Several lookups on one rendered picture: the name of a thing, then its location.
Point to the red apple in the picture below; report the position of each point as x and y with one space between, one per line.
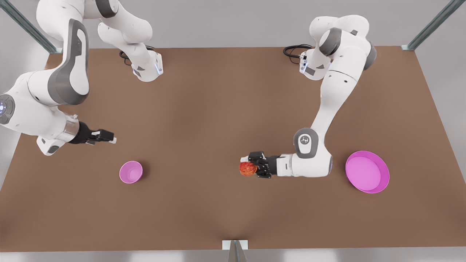
248 169

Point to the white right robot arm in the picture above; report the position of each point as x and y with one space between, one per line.
69 69

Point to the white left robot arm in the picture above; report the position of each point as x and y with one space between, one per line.
336 91

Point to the small pink bowl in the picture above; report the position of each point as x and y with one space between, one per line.
130 172

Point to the pink plate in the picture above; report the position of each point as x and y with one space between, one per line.
367 171

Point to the silver frame post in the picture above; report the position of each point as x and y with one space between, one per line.
31 27
235 250
431 25

